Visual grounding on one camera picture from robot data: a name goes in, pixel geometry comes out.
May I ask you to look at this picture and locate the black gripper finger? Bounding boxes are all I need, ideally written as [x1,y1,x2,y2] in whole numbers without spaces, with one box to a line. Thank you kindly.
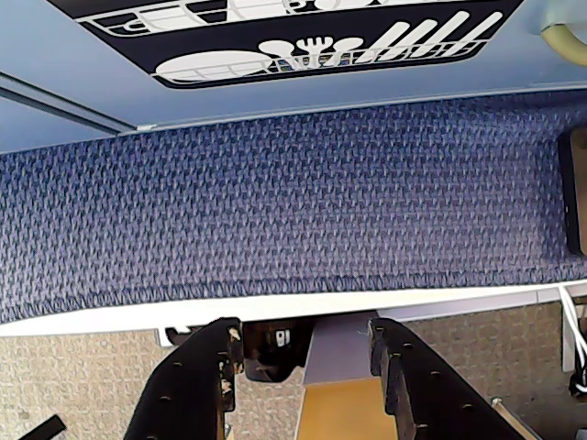
[126,315,244,440]
[367,318,520,440]

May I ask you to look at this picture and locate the wooden table leg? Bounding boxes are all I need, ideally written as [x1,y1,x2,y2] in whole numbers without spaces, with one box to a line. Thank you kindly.
[293,315,404,440]

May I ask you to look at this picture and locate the black clamp under table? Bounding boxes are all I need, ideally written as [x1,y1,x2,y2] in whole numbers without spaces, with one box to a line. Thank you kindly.
[241,320,314,382]

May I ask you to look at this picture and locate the black bar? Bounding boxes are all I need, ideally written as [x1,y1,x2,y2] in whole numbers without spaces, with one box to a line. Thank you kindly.
[26,414,66,440]

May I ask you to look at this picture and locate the blue woven carpet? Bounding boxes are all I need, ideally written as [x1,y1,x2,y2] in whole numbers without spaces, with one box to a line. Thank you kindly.
[0,93,587,325]

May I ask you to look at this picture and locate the dark flat rectangular object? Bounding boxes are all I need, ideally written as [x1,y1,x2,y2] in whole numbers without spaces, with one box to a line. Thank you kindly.
[557,128,587,256]

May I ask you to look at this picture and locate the dishwasher print toy kitchen door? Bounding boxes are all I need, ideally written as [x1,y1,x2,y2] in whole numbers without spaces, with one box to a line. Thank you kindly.
[48,0,537,91]

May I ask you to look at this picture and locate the white cable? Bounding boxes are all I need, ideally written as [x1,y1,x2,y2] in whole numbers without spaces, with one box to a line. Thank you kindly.
[558,284,587,371]

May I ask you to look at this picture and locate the beige door handle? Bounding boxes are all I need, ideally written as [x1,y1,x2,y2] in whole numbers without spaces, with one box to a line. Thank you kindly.
[537,0,587,63]

